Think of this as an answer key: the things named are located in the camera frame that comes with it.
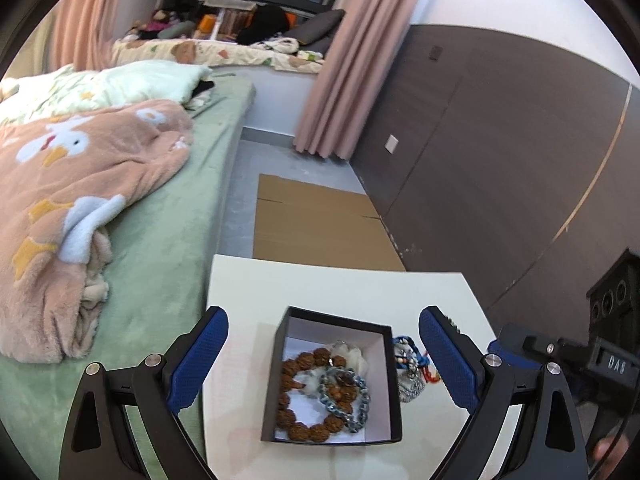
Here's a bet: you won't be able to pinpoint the dark grey pillow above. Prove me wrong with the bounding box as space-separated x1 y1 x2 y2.
283 9 346 55

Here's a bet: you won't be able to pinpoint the white wall socket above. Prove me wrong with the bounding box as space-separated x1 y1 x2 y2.
384 134 399 154

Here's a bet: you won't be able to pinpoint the light green floral quilt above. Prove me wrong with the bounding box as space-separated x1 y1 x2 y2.
1 60 213 127

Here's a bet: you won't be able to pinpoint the pink curtain right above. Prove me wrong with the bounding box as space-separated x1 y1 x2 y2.
293 0 419 160

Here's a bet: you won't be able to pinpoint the flat brown cardboard sheet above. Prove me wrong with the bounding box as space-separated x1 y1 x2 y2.
253 174 405 272

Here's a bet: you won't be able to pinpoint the window seat floral cushion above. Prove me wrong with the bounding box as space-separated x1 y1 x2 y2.
111 39 323 75

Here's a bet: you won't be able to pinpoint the plush doll toys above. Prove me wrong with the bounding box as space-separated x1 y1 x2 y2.
122 9 195 41

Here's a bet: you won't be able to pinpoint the small white folding table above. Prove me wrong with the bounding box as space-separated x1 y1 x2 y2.
198 0 257 42

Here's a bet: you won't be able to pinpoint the person's right hand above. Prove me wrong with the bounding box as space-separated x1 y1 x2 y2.
593 434 629 478

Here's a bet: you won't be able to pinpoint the dark brown wardrobe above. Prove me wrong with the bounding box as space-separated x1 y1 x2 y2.
352 25 639 341

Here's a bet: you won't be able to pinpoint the white tissue paper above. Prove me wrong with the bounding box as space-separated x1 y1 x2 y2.
294 340 368 399

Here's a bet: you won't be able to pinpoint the silver chain bracelet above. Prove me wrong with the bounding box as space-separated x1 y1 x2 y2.
316 365 372 434

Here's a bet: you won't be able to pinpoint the black jewelry box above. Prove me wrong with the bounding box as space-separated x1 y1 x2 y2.
260 307 402 446

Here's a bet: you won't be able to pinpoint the pink duck pattern blanket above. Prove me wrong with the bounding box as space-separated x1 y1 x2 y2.
1 100 193 363

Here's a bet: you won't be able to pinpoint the green bed mattress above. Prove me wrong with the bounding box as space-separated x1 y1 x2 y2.
1 74 256 479

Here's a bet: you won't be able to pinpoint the pink curtain left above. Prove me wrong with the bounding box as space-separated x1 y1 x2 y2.
49 0 119 70

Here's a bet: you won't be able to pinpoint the pink curtain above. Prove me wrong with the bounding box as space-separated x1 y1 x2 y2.
49 0 119 70
293 0 419 160

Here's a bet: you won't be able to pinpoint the brown rudraksha bead bracelet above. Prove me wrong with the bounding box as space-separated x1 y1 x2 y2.
275 340 371 443

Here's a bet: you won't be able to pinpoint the blue cord silver pendant necklace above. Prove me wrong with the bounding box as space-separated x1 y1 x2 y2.
391 335 431 404

